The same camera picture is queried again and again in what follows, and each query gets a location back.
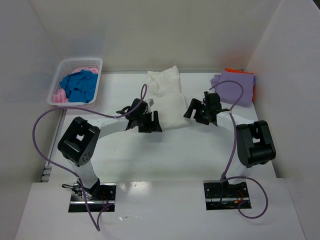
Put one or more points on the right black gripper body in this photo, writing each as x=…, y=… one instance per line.
x=198, y=113

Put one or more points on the white t shirt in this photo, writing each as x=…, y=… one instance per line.
x=164, y=88

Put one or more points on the white plastic basket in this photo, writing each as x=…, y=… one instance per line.
x=65, y=68

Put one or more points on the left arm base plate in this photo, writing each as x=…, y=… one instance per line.
x=105, y=199

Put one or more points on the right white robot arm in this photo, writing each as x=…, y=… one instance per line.
x=253, y=144

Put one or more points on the pink t shirt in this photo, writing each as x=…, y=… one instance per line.
x=60, y=96

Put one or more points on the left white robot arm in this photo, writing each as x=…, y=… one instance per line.
x=79, y=141

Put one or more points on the blue t shirt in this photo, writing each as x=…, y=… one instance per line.
x=80, y=86

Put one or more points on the folded purple t shirt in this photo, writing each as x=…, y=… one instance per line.
x=230, y=85

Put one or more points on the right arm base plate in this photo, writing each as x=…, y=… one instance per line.
x=225, y=196

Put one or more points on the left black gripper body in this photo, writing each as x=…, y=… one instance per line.
x=147, y=121

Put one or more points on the folded orange t shirt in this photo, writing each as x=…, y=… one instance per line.
x=244, y=72

